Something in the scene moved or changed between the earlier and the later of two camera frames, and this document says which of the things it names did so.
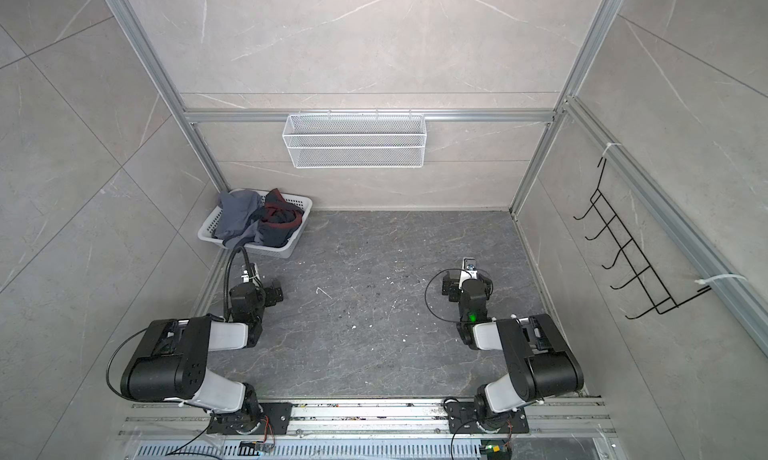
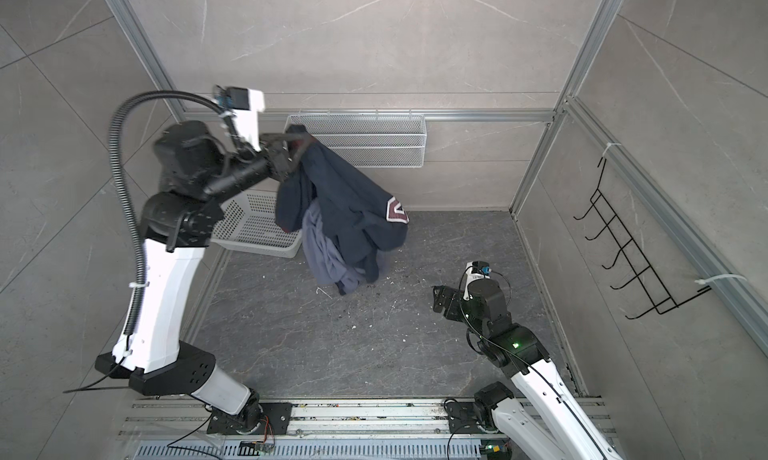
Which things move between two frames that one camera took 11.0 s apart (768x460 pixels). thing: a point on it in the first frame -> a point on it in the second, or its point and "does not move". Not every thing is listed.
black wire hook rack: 645,273 does not move
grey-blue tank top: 234,226 -> 331,264
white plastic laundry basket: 259,221 does not move
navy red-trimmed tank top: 278,221 -> 362,219
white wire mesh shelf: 354,140 does not move
